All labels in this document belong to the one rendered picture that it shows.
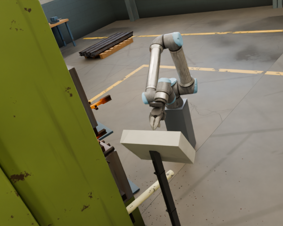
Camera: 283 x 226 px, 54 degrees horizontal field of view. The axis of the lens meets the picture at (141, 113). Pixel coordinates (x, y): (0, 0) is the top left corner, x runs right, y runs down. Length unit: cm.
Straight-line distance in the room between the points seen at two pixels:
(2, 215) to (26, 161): 23
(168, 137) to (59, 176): 56
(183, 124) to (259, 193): 95
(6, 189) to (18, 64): 49
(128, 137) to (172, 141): 26
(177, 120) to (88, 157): 158
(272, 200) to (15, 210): 201
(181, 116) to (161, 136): 143
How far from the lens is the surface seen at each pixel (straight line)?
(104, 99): 239
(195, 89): 271
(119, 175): 202
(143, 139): 146
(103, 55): 739
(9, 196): 126
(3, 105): 123
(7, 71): 121
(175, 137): 139
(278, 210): 258
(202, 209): 260
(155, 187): 196
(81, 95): 165
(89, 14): 1131
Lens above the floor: 199
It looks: 28 degrees down
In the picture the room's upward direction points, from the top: 17 degrees counter-clockwise
